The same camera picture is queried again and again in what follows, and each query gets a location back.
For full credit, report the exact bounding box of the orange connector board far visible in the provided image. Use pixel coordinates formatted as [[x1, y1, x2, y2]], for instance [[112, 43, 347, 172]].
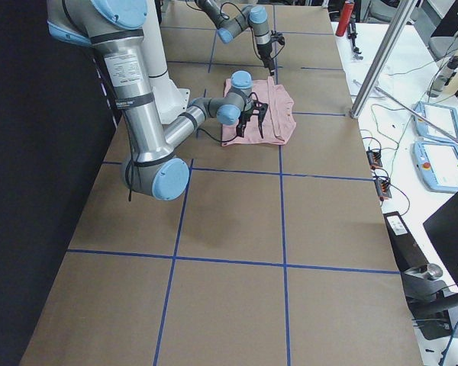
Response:
[[366, 149, 382, 170]]

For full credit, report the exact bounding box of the black metal clamp stand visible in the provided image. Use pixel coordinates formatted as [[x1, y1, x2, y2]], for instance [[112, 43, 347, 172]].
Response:
[[401, 266, 458, 340]]

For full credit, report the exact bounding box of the near blue teach pendant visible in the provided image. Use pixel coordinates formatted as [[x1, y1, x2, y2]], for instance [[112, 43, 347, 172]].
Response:
[[412, 141, 458, 194]]

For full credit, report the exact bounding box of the orange connector board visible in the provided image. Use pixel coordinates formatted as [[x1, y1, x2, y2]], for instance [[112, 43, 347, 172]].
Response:
[[374, 177, 392, 202], [366, 149, 382, 170]]

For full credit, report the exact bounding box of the black monitor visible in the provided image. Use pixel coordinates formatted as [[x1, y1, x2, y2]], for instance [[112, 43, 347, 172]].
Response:
[[423, 192, 458, 286]]

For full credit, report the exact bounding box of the red cylinder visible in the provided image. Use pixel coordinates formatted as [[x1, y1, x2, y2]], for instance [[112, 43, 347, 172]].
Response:
[[335, 0, 355, 37]]

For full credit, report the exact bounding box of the orange connector board near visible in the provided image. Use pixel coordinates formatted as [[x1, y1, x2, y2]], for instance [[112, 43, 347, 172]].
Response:
[[374, 177, 392, 202]]

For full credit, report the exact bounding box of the blue teach pendant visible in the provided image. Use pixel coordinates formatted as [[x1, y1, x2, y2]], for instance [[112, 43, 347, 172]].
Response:
[[414, 101, 458, 143], [412, 141, 458, 194]]

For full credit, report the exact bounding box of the far blue teach pendant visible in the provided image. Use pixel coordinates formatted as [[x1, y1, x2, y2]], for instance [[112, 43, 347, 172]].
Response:
[[414, 101, 458, 143]]

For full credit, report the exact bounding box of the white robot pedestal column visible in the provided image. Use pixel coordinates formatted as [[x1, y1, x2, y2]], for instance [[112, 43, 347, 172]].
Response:
[[141, 0, 190, 125]]

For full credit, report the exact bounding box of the black box with label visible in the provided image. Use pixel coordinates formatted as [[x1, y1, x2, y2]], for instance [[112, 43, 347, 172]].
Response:
[[383, 211, 429, 272]]

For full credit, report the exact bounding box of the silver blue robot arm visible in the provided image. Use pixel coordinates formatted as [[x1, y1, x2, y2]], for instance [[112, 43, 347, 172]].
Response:
[[47, 1, 253, 201], [195, 1, 285, 76]]

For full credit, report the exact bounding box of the pink Snoopy t-shirt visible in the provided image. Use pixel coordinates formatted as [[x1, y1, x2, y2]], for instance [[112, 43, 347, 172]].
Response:
[[221, 76, 296, 146]]

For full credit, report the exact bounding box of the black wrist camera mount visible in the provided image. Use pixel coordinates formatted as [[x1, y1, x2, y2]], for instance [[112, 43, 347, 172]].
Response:
[[250, 91, 269, 138], [270, 30, 285, 47]]

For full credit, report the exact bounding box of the aluminium frame post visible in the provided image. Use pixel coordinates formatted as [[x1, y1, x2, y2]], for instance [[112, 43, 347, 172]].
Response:
[[350, 1, 416, 119]]

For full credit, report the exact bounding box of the clear water bottle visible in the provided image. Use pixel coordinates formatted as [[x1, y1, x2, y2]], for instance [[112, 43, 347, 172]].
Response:
[[429, 56, 458, 98]]

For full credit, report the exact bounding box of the black tripod stick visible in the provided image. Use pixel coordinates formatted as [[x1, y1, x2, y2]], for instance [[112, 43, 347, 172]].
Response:
[[347, 21, 363, 60]]

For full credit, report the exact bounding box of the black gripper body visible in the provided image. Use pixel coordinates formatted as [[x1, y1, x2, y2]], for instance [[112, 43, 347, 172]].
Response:
[[237, 105, 258, 124], [256, 42, 273, 62]]

